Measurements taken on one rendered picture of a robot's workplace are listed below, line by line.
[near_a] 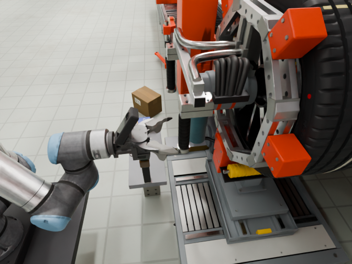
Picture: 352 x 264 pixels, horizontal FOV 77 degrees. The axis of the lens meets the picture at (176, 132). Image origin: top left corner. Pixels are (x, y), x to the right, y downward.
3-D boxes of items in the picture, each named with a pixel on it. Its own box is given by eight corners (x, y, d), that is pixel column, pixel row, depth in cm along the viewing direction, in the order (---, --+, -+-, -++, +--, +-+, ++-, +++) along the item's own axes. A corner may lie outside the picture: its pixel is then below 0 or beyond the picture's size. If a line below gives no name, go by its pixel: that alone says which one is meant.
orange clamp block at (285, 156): (285, 149, 64) (301, 175, 58) (259, 152, 64) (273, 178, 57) (294, 132, 59) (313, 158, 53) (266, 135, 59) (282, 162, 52)
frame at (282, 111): (259, 193, 81) (334, 45, 43) (242, 195, 80) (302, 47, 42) (219, 102, 119) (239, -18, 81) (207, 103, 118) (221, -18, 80)
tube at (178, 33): (240, 53, 72) (247, 18, 65) (180, 57, 70) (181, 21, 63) (224, 32, 84) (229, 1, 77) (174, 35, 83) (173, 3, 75)
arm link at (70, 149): (61, 149, 72) (48, 126, 65) (100, 145, 73) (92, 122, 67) (53, 173, 65) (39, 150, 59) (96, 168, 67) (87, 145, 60)
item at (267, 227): (292, 235, 118) (299, 228, 111) (227, 245, 115) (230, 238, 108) (255, 161, 153) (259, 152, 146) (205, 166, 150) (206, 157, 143)
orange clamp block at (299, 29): (301, 58, 54) (329, 36, 45) (270, 61, 53) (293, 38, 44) (295, 32, 55) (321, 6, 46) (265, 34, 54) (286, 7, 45)
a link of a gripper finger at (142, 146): (164, 146, 65) (140, 136, 68) (164, 142, 64) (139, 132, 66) (155, 157, 62) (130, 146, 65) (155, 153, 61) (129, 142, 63)
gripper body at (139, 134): (151, 141, 74) (113, 144, 73) (148, 122, 68) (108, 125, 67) (152, 159, 69) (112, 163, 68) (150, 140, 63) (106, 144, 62)
